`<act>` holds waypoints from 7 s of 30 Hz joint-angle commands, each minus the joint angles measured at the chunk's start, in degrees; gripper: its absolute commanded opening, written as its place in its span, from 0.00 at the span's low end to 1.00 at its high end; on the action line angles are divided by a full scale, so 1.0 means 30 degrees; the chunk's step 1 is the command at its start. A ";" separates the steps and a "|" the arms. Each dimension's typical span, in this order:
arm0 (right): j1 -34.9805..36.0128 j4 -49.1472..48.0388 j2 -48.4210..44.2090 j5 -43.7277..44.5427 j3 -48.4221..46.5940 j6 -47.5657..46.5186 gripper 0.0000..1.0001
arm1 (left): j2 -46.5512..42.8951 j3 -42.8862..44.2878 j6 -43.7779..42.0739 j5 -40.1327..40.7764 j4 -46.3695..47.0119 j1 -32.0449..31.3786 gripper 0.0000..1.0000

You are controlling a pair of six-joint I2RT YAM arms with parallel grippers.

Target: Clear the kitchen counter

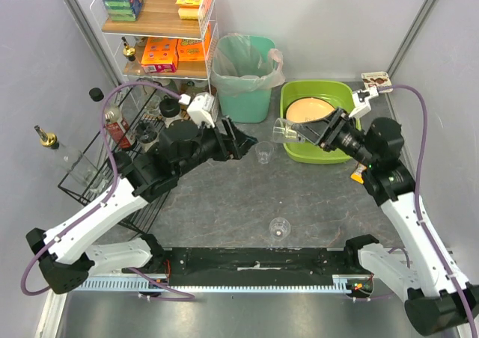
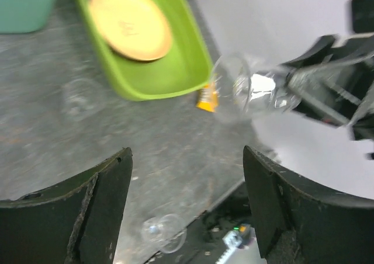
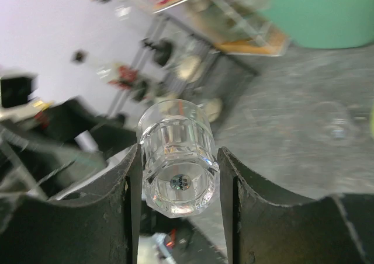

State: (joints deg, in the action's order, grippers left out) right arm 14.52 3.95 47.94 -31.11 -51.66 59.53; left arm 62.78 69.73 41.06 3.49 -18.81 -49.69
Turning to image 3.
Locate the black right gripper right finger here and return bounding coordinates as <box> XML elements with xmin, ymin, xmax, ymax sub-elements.
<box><xmin>217</xmin><ymin>147</ymin><xmax>373</xmax><ymax>263</ymax></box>

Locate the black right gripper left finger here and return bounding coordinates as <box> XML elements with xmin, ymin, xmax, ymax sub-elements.
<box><xmin>1</xmin><ymin>145</ymin><xmax>142</xmax><ymax>263</ymax></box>

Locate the clear glass cup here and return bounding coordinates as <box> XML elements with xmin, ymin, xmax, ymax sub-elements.
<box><xmin>304</xmin><ymin>102</ymin><xmax>358</xmax><ymax>147</ymax></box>
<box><xmin>137</xmin><ymin>99</ymin><xmax>220</xmax><ymax>218</ymax></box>

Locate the sauce bottle with black cap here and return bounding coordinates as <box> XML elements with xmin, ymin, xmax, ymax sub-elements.
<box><xmin>72</xmin><ymin>50</ymin><xmax>150</xmax><ymax>101</ymax></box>

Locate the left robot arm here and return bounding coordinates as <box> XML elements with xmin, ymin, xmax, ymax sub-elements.
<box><xmin>1</xmin><ymin>70</ymin><xmax>136</xmax><ymax>200</ymax></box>

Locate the teal trash bin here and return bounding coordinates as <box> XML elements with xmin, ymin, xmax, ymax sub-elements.
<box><xmin>260</xmin><ymin>0</ymin><xmax>373</xmax><ymax>49</ymax></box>

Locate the black wire dish rack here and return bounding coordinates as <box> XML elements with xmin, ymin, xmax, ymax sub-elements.
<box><xmin>109</xmin><ymin>14</ymin><xmax>259</xmax><ymax>131</ymax></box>

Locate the white wire shelf rack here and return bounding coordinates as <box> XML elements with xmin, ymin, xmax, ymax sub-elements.
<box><xmin>146</xmin><ymin>0</ymin><xmax>292</xmax><ymax>57</ymax></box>

